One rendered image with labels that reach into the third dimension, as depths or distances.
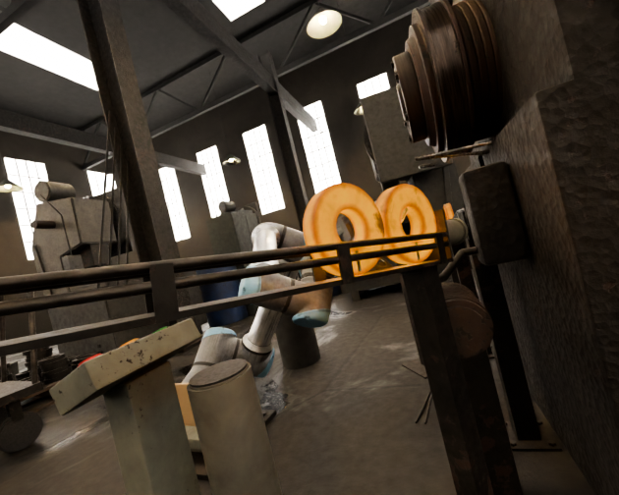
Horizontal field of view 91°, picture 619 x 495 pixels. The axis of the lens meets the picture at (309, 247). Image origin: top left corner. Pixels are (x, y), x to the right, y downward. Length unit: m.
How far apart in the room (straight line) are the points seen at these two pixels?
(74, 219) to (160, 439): 5.35
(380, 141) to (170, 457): 3.52
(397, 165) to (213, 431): 3.43
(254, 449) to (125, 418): 0.24
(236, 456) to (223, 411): 0.08
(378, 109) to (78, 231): 4.72
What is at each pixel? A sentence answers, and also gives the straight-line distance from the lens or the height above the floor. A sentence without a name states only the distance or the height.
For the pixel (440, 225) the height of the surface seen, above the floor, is 0.69.
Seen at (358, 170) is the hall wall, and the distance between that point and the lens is 11.47.
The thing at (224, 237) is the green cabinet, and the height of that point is 1.18.
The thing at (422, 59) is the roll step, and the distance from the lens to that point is 1.04.
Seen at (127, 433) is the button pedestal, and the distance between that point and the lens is 0.72.
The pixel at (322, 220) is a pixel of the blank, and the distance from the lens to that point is 0.46.
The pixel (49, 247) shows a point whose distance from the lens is 6.36.
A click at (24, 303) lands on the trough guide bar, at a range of 0.35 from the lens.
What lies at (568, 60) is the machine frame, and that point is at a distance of 0.72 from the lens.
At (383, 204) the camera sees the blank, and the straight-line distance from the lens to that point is 0.57.
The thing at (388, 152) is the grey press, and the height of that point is 1.58.
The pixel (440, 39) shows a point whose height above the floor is 1.15.
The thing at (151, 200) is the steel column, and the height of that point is 1.63.
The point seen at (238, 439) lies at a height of 0.41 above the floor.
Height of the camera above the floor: 0.70
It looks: 1 degrees up
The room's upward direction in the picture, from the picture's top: 14 degrees counter-clockwise
